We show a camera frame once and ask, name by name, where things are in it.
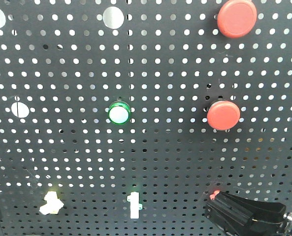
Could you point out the yellow rotary selector switch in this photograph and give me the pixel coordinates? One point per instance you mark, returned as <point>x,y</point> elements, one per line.
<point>53,204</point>

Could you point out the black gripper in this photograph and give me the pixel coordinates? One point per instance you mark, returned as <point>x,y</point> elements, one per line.
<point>237,216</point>

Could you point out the green rotary selector switch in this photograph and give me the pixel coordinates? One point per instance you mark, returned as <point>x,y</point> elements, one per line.
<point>135,205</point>

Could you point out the lower red mushroom button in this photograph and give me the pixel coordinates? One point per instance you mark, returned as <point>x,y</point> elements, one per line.
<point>223,115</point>

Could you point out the upper red mushroom button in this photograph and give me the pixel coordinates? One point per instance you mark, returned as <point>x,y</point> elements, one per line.
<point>237,18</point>

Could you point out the black perforated pegboard panel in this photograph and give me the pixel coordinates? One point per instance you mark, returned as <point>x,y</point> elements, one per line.
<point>64,62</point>

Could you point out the red mushroom button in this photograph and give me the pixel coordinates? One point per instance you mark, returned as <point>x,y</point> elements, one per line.
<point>237,18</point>
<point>223,115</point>

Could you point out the green illuminated push button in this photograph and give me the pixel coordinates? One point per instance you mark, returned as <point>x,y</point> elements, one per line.
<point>119,112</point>

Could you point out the red rotary selector switch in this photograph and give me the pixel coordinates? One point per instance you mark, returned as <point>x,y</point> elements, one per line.
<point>214,194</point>

